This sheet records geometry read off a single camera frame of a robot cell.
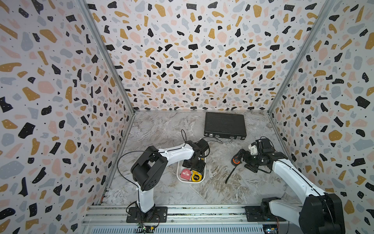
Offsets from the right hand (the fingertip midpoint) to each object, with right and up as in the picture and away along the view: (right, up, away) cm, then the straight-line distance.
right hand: (239, 160), depth 84 cm
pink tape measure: (-31, -8, +1) cm, 32 cm away
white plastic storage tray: (-35, -4, 0) cm, 35 cm away
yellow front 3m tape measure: (-25, -9, 0) cm, 27 cm away
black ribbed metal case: (-3, +20, +22) cm, 30 cm away
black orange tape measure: (0, -2, +5) cm, 6 cm away
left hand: (-23, -6, +4) cm, 25 cm away
